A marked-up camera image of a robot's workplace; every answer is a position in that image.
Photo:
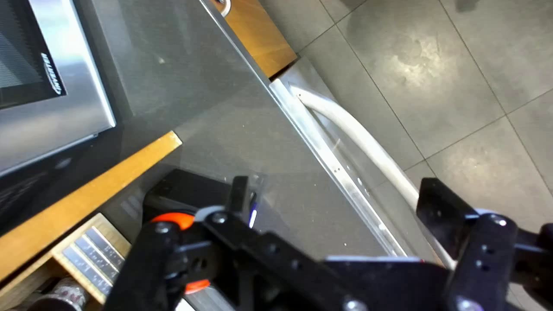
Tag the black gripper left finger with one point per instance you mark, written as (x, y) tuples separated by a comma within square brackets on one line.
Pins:
[(238, 195)]

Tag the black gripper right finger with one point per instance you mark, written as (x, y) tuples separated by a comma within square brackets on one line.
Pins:
[(442, 213)]

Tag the stainless steel dishwasher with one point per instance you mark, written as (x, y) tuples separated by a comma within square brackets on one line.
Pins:
[(340, 166)]

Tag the wooden shelf unit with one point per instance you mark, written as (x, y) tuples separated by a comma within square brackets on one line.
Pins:
[(87, 199)]

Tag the small white microwave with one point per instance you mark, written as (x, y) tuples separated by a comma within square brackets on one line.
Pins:
[(81, 87)]

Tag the black topped grinder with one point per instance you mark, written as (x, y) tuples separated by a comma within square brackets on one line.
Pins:
[(58, 296)]

